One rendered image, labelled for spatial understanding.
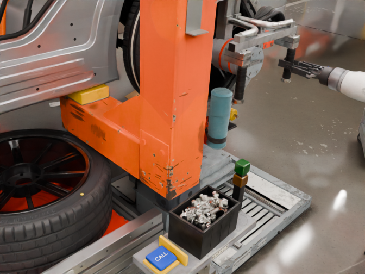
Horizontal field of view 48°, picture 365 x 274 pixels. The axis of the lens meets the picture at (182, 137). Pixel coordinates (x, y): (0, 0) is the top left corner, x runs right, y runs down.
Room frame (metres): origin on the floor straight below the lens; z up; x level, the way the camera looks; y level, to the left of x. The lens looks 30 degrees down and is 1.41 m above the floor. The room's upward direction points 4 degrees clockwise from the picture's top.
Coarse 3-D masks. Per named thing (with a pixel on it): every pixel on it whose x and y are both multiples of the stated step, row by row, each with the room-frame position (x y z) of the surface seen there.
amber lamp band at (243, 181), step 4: (236, 176) 1.14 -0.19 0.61; (244, 176) 1.14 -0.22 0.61; (248, 176) 1.15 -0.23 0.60; (232, 180) 1.15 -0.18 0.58; (236, 180) 1.14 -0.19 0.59; (240, 180) 1.13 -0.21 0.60; (244, 180) 1.14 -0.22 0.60; (236, 184) 1.14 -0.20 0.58; (240, 184) 1.13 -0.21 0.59; (244, 184) 1.14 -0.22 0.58
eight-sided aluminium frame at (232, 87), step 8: (248, 0) 1.79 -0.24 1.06; (256, 0) 1.82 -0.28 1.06; (248, 8) 1.86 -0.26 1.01; (256, 8) 1.83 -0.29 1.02; (264, 32) 1.90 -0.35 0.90; (248, 80) 1.84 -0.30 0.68; (232, 88) 1.83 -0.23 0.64; (232, 96) 1.78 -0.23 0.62; (208, 104) 1.70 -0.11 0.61; (232, 104) 1.76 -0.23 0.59; (208, 112) 1.63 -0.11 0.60
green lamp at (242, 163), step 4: (240, 160) 1.16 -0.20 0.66; (244, 160) 1.17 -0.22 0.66; (236, 164) 1.15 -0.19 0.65; (240, 164) 1.14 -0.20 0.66; (244, 164) 1.14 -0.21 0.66; (248, 164) 1.15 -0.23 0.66; (236, 168) 1.15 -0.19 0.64; (240, 168) 1.14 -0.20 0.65; (244, 168) 1.13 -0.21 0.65; (248, 168) 1.15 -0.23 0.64; (236, 172) 1.15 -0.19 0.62; (240, 172) 1.13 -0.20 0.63; (244, 172) 1.13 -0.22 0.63
